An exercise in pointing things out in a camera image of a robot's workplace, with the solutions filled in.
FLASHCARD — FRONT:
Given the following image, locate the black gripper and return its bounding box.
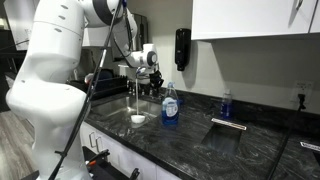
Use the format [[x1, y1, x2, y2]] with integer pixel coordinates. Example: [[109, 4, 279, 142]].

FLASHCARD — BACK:
[[148, 69, 165, 92]]

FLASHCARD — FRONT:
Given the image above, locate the black robot base clamp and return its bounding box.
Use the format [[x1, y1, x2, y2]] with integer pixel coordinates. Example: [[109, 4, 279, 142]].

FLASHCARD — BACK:
[[82, 146, 141, 180]]

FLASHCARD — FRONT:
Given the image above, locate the chrome tap spout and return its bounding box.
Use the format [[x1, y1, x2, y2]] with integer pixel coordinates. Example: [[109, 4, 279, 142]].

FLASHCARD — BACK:
[[134, 65, 148, 77]]

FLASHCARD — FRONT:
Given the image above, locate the blue dish soap bottle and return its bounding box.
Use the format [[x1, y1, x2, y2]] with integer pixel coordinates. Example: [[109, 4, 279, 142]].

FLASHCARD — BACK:
[[161, 81, 180, 127]]

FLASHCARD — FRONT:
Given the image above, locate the stainless steel sink basin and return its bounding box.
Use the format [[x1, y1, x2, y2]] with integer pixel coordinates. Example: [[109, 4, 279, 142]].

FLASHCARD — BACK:
[[89, 94, 164, 126]]

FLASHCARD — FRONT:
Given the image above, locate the black dish rack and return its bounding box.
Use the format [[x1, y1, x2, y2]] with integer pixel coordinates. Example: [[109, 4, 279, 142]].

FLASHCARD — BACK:
[[68, 67, 130, 101]]

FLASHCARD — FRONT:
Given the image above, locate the small blue sanitizer bottle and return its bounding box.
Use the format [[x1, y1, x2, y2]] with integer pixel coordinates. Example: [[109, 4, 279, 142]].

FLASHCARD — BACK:
[[219, 88, 234, 121]]

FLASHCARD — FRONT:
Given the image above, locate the white lower cabinet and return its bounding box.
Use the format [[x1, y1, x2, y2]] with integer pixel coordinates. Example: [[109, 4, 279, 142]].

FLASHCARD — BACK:
[[79, 121, 183, 180]]

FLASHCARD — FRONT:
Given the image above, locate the white cabinet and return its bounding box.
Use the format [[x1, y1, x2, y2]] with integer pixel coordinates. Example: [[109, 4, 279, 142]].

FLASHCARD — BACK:
[[79, 121, 183, 180], [190, 0, 320, 42]]

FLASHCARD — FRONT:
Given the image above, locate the white upper cabinet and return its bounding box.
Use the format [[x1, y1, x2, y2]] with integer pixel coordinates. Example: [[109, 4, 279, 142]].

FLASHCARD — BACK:
[[190, 0, 320, 42]]

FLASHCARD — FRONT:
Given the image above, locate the black device with white label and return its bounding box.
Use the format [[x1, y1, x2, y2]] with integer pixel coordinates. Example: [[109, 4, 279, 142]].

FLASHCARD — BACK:
[[299, 141, 320, 180]]

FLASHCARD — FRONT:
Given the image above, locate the black wall soap dispenser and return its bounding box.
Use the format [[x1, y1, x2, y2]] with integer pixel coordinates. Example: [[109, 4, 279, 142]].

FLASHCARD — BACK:
[[174, 27, 192, 72]]

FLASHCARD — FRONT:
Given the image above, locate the steel wall dispenser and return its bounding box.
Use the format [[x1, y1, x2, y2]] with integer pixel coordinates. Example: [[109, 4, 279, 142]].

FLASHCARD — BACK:
[[131, 12, 150, 53]]

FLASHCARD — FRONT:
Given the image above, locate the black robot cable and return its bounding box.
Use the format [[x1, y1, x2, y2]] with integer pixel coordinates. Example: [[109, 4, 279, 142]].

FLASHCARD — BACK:
[[48, 0, 134, 180]]

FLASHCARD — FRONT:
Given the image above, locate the metal cabinet handle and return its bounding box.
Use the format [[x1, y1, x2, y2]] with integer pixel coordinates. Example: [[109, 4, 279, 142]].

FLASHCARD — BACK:
[[95, 136, 104, 155], [87, 131, 97, 150]]

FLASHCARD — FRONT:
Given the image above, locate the white wall power outlet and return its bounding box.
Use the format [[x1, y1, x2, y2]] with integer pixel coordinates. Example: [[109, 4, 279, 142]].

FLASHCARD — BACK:
[[289, 79, 315, 103]]

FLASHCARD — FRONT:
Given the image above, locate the black plug with cable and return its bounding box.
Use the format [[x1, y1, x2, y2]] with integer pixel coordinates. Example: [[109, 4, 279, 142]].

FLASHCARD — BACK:
[[265, 93, 308, 180]]

